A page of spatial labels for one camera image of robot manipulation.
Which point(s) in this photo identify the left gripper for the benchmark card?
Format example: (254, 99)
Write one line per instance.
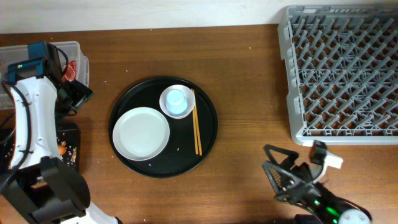
(82, 93)

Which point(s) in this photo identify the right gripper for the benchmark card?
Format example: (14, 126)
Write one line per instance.
(286, 178)

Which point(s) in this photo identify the red snack wrapper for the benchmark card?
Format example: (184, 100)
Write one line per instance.
(70, 74)

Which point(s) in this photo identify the orange carrot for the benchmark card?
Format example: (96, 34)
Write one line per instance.
(62, 149)

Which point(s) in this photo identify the rice pile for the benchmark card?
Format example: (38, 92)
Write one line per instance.
(69, 140)

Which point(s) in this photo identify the white plate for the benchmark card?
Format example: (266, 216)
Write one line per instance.
(141, 134)

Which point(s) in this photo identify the wooden chopstick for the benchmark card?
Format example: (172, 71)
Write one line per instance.
(195, 123)
(198, 134)

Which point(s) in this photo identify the light blue cup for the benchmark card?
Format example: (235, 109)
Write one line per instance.
(176, 102)

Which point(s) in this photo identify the white bowl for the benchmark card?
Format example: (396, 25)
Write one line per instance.
(188, 96)

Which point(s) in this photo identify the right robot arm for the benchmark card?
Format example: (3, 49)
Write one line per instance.
(324, 206)

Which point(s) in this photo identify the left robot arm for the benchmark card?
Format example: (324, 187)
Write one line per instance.
(39, 185)

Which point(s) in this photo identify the black waste bin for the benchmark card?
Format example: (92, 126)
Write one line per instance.
(26, 156)

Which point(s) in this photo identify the grey dishwasher rack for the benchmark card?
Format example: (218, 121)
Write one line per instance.
(341, 63)

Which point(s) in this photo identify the clear plastic bin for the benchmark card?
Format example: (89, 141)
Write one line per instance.
(79, 62)

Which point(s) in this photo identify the round black tray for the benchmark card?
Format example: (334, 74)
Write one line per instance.
(178, 156)

